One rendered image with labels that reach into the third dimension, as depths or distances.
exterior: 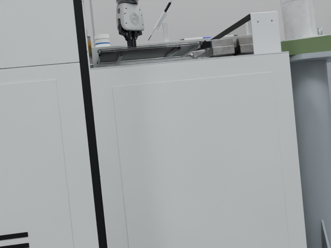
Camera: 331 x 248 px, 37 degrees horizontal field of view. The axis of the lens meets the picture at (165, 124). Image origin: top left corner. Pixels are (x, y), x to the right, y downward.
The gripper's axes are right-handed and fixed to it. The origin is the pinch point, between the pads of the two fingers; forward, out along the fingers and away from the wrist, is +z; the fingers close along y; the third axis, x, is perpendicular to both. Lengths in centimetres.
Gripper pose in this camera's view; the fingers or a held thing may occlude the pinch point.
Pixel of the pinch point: (131, 45)
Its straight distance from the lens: 186.8
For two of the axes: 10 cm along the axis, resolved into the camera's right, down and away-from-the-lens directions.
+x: -7.1, 0.5, 7.0
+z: 1.0, 9.9, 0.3
